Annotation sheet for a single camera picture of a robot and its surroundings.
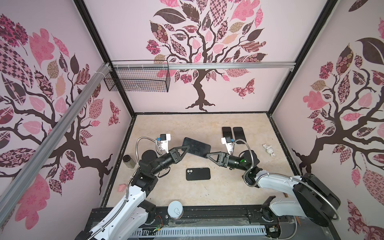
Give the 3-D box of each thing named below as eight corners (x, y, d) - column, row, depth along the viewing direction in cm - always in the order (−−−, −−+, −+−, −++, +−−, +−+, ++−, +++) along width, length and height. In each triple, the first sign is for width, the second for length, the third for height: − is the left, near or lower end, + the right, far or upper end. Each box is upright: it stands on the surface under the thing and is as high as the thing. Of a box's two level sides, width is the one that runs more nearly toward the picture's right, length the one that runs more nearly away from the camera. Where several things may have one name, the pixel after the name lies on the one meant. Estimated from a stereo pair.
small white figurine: (266, 156, 98) (268, 154, 96) (263, 146, 103) (264, 144, 100) (273, 156, 98) (275, 154, 96) (269, 146, 103) (271, 144, 100)
